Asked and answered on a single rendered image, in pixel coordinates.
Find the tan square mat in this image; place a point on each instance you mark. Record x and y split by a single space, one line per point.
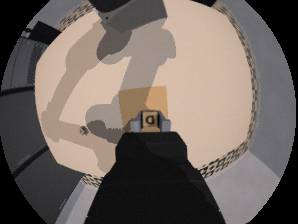
134 100

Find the small tan block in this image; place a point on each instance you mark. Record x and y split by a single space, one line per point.
150 118
82 130

